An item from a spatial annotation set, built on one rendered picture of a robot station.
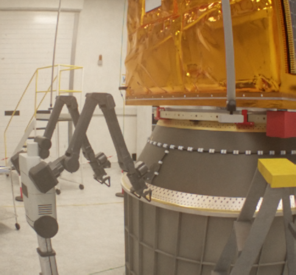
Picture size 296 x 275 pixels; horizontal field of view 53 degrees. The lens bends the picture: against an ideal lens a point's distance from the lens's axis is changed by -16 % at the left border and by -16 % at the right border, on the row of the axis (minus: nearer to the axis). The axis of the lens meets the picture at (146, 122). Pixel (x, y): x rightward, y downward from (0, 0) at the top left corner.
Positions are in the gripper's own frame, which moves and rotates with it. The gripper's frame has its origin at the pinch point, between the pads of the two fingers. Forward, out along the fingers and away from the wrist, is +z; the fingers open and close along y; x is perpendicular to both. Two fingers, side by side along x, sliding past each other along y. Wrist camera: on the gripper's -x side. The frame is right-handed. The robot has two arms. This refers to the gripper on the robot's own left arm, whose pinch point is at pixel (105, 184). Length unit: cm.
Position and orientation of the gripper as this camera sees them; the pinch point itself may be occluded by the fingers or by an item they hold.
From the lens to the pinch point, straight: 236.9
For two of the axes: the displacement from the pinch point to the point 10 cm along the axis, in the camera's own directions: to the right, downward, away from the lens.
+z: 3.9, 8.6, 3.4
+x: -7.0, 5.1, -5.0
